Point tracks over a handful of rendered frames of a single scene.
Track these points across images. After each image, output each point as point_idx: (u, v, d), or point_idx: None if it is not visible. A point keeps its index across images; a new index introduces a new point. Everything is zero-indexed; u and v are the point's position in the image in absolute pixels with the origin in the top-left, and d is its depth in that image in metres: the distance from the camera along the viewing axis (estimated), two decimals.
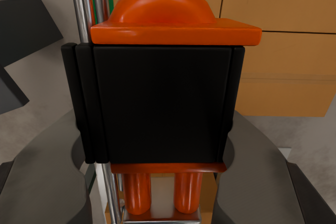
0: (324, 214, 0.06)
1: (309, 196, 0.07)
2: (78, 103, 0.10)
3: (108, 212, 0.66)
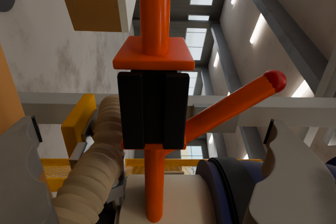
0: None
1: None
2: None
3: None
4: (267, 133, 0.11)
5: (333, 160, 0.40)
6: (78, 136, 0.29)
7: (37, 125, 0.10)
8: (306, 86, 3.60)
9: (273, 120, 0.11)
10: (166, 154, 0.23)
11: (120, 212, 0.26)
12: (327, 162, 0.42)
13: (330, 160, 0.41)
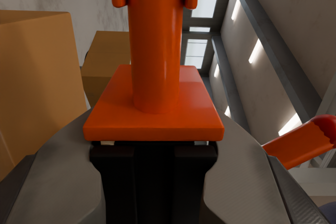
0: (304, 202, 0.07)
1: (289, 186, 0.07)
2: None
3: None
4: None
5: None
6: None
7: None
8: None
9: None
10: None
11: None
12: None
13: None
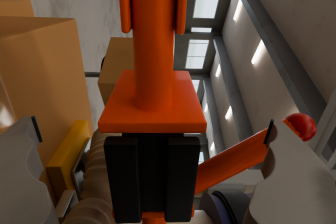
0: None
1: None
2: None
3: None
4: (267, 133, 0.11)
5: None
6: (66, 175, 0.25)
7: (37, 125, 0.10)
8: None
9: (273, 120, 0.11)
10: None
11: None
12: None
13: None
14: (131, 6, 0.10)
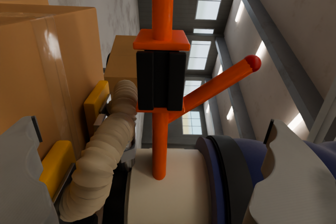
0: None
1: None
2: None
3: None
4: (267, 133, 0.11)
5: None
6: (96, 112, 0.35)
7: (37, 125, 0.10)
8: None
9: (273, 120, 0.11)
10: (169, 122, 0.29)
11: (131, 172, 0.32)
12: None
13: None
14: None
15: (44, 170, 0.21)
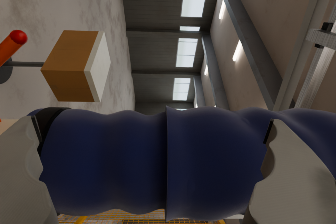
0: None
1: None
2: None
3: None
4: (267, 133, 0.11)
5: None
6: None
7: (37, 125, 0.10)
8: None
9: (273, 120, 0.11)
10: None
11: None
12: None
13: None
14: None
15: None
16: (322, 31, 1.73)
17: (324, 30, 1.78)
